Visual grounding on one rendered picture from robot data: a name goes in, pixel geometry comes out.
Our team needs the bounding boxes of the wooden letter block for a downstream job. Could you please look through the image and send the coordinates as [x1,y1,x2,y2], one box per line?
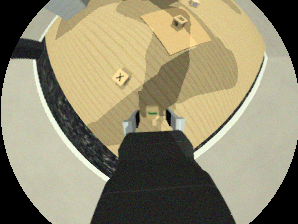
[146,105,159,119]
[189,0,200,7]
[172,15,188,29]
[112,69,131,86]

